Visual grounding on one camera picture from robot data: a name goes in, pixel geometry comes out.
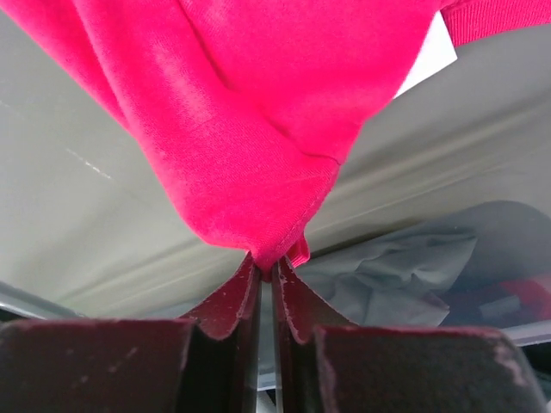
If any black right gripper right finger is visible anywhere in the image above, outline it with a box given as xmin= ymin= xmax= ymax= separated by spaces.
xmin=271 ymin=259 xmax=547 ymax=412

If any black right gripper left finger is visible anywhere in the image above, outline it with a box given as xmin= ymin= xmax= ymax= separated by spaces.
xmin=1 ymin=257 xmax=261 ymax=412

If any pink t-shirt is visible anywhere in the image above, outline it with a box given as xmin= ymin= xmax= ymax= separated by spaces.
xmin=1 ymin=1 xmax=550 ymax=270

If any grey t-shirt in bin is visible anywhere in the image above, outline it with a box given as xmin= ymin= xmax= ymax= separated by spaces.
xmin=296 ymin=229 xmax=478 ymax=326

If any red t-shirt in bin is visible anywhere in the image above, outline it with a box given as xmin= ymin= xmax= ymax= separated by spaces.
xmin=500 ymin=274 xmax=550 ymax=319

